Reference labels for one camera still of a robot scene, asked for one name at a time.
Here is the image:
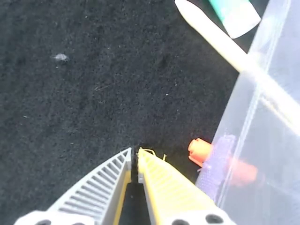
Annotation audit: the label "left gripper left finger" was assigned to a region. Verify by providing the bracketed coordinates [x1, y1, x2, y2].
[13, 147, 133, 225]

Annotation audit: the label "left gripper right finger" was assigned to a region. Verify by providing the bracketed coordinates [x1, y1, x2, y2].
[137, 147, 235, 225]

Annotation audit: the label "clear plastic zip pouch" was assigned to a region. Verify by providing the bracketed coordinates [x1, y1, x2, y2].
[195, 0, 300, 225]

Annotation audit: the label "orange marker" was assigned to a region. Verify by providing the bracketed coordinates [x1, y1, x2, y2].
[187, 138, 258, 186]

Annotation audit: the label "white pen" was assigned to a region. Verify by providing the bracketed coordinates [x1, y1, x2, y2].
[174, 0, 300, 128]

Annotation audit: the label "green and white eraser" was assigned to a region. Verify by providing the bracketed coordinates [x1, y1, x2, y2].
[207, 0, 262, 39]

